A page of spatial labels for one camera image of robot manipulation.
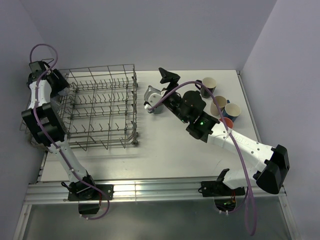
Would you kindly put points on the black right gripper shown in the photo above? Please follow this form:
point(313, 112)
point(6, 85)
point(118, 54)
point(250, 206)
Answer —
point(167, 77)

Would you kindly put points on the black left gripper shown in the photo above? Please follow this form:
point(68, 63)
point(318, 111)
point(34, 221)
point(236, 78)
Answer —
point(62, 83)

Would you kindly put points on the clear glass mug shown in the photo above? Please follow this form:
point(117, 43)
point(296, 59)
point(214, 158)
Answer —
point(57, 101)

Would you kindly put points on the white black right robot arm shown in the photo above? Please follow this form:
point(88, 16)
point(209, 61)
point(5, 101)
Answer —
point(267, 166)

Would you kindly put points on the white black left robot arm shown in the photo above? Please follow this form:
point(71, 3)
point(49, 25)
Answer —
point(48, 129)

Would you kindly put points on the grey-blue mug cream inside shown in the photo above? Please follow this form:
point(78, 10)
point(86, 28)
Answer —
point(156, 111)

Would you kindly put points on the black mug cream inside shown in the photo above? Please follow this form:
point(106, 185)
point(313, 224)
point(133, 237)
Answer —
point(208, 82)

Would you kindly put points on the beige cup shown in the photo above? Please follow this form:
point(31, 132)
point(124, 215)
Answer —
point(218, 105)

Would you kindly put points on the blue cup cream inside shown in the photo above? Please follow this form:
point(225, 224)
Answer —
point(231, 111)

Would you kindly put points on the pink cup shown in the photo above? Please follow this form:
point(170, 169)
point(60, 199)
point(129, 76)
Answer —
point(228, 122)

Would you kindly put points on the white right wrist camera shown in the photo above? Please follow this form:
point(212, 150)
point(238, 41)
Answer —
point(151, 96)

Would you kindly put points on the aluminium mounting rail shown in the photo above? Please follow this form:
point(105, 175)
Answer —
point(134, 190)

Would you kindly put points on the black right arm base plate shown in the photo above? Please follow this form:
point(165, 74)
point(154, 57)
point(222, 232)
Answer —
point(219, 189)

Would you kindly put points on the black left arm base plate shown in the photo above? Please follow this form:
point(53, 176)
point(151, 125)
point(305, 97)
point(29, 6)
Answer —
point(90, 200)

